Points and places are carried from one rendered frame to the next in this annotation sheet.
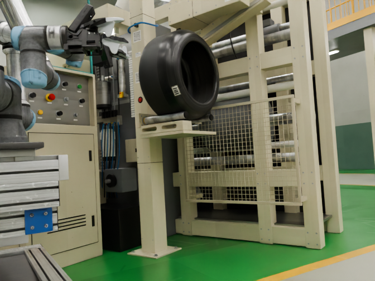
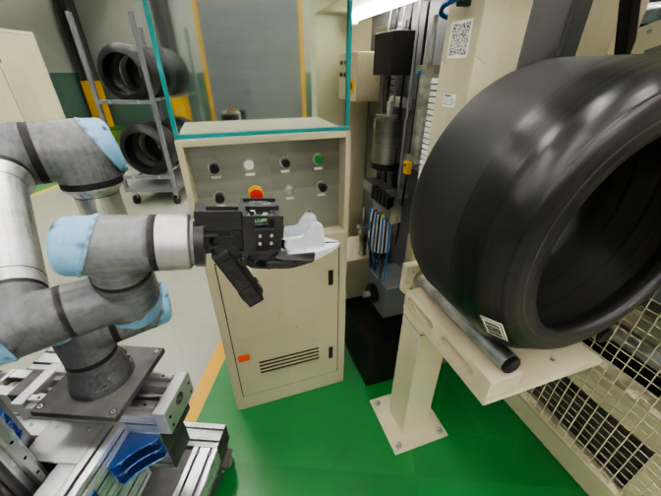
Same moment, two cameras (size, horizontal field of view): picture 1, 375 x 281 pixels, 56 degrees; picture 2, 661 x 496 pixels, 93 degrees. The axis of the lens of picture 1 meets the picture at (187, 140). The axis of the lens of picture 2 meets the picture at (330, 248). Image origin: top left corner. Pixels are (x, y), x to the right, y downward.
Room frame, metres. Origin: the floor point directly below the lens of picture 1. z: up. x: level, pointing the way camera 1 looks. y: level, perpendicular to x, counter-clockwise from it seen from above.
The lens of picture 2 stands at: (1.52, 0.05, 1.45)
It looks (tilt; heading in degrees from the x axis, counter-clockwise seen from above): 30 degrees down; 35
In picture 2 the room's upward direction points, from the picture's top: straight up
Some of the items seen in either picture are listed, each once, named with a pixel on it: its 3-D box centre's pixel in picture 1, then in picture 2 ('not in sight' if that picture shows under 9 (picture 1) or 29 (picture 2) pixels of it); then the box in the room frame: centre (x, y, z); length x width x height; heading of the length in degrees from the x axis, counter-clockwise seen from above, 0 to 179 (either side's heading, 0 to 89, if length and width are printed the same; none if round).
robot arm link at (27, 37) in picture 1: (32, 39); not in sight; (1.09, 0.47, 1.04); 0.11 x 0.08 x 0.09; 95
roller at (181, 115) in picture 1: (164, 117); (459, 313); (2.22, 0.13, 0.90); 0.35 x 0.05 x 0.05; 53
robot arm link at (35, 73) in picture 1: (35, 71); not in sight; (1.11, 0.47, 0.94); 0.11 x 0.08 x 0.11; 5
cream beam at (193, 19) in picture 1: (210, 9); not in sight; (2.50, -0.22, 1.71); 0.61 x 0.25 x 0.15; 53
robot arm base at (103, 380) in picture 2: not in sight; (96, 363); (1.63, 0.89, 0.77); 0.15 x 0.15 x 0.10
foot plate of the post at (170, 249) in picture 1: (154, 250); (406, 416); (2.47, 0.27, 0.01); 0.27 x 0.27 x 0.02; 53
